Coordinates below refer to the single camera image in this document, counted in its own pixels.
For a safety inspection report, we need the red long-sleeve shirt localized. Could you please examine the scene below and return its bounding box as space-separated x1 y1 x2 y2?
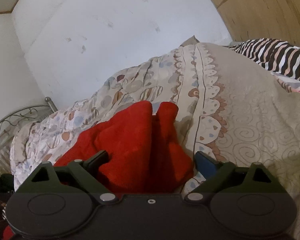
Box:
55 101 193 194

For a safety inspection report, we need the metal bed headboard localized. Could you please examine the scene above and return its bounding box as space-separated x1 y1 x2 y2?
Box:
0 97 57 175

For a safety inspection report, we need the striped bed sheet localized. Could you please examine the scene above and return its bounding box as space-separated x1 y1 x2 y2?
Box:
228 38 300 81

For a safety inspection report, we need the patterned beige quilt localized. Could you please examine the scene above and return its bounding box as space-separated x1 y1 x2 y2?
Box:
10 43 300 239

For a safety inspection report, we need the wooden wardrobe panel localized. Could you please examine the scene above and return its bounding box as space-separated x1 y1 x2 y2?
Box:
211 0 300 47

